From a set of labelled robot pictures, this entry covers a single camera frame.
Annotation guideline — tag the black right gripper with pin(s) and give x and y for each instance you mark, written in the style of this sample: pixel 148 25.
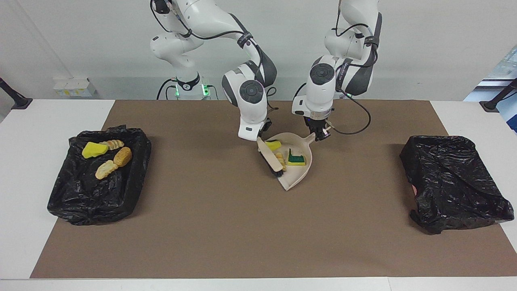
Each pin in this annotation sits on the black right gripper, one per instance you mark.
pixel 266 126

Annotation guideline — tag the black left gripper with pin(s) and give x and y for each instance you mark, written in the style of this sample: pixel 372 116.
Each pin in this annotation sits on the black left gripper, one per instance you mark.
pixel 319 129

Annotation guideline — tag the small green yellow sponge piece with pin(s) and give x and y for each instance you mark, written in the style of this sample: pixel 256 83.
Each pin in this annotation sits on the small green yellow sponge piece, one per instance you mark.
pixel 274 144

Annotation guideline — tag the beige hand brush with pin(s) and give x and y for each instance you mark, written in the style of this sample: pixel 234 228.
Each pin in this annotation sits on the beige hand brush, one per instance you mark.
pixel 270 155

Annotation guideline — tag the striped orange croissant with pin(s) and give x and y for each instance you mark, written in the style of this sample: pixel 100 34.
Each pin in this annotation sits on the striped orange croissant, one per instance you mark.
pixel 281 158

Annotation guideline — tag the notched green yellow sponge piece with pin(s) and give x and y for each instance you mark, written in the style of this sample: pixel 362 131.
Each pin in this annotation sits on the notched green yellow sponge piece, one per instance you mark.
pixel 297 159

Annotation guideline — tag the beige plastic dustpan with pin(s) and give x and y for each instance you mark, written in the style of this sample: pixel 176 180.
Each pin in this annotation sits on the beige plastic dustpan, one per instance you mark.
pixel 301 173

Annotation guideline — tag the brown bread roll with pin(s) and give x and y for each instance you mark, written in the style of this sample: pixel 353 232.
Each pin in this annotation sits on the brown bread roll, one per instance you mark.
pixel 123 157

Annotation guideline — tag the pale bread chunk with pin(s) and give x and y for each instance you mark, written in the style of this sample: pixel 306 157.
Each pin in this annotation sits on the pale bread chunk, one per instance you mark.
pixel 106 169
pixel 114 144

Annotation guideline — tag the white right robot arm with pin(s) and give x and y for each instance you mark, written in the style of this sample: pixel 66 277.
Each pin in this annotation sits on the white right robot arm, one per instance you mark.
pixel 250 109

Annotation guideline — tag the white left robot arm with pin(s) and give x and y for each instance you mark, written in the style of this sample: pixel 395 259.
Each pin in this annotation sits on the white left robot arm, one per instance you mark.
pixel 319 93

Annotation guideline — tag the black bag lined bin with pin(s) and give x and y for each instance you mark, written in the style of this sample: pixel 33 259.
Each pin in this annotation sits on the black bag lined bin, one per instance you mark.
pixel 452 182
pixel 80 194

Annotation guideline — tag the brown table mat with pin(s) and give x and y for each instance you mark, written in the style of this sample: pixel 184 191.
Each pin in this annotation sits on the brown table mat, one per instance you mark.
pixel 202 250

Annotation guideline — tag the black stand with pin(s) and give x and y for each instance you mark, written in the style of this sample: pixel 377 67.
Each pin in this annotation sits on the black stand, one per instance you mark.
pixel 490 106
pixel 20 103

